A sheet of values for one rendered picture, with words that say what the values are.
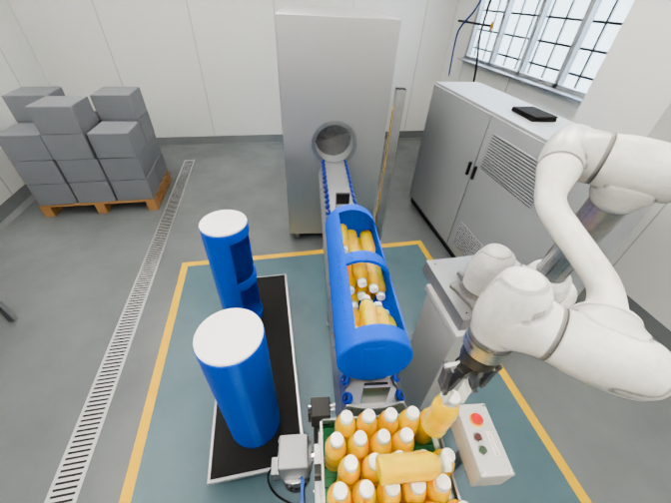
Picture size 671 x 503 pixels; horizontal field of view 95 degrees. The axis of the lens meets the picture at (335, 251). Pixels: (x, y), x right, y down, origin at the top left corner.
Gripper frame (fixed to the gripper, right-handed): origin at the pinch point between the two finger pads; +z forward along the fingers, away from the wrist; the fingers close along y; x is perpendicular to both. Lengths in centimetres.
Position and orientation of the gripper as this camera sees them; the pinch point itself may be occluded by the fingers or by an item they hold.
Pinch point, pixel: (454, 392)
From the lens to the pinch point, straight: 91.1
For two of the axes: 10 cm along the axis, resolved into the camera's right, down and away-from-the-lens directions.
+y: -10.0, 0.2, -0.8
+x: 0.7, 6.5, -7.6
